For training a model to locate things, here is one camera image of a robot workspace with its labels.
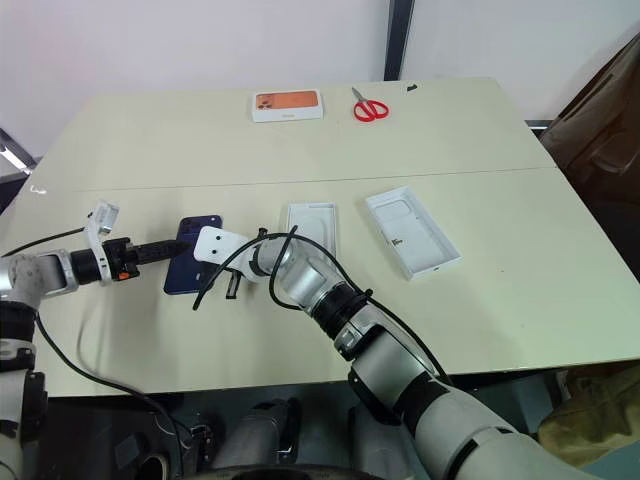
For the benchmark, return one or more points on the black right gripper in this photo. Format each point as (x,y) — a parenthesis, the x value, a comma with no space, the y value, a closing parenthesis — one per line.
(233,286)

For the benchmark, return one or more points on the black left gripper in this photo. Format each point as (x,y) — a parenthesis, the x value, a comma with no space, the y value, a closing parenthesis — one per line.
(117,257)

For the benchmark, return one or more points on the dark blue smartphone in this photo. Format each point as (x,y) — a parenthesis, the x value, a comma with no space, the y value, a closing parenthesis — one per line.
(182,270)

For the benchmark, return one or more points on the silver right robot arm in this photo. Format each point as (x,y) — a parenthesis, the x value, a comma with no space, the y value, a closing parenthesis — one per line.
(400,360)

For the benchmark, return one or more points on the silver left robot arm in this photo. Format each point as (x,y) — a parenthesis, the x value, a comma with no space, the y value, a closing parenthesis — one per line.
(50,272)

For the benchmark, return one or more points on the white phone box tray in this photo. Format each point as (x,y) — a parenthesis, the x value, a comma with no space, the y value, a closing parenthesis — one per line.
(310,222)

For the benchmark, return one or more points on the white phone box lid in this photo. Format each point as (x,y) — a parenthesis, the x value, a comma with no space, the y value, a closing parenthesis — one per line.
(412,235)

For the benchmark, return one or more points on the white box with orange print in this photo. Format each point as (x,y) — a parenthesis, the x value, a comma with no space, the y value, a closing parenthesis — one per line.
(287,104)

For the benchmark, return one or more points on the brown cardboard box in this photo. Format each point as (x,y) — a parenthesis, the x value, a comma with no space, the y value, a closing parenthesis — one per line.
(600,115)

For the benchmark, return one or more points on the small white scrap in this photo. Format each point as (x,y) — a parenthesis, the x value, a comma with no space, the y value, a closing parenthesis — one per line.
(36,190)

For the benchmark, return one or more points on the grey rounded shape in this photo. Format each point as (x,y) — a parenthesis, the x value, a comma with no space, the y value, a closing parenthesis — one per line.
(375,445)
(262,430)

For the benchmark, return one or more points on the black round object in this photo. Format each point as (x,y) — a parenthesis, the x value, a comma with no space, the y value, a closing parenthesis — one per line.
(149,465)

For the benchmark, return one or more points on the small black clip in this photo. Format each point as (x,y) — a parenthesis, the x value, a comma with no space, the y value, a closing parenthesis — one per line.
(412,87)

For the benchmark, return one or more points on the yellowish crumpled cloth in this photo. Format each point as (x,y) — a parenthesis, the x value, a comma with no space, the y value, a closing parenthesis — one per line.
(595,405)

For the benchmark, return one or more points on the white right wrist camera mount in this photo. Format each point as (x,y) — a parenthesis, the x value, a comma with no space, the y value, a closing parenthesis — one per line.
(217,244)

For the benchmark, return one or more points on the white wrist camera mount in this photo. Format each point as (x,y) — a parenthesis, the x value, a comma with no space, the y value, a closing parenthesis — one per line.
(217,244)
(102,216)

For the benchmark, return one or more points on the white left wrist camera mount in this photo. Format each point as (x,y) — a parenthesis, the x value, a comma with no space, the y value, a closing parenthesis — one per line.
(102,216)

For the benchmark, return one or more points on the dark metal frame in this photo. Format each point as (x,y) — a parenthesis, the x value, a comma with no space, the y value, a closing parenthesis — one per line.
(15,155)

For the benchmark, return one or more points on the dark vertical post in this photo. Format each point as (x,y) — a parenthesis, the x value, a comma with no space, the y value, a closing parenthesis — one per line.
(399,37)

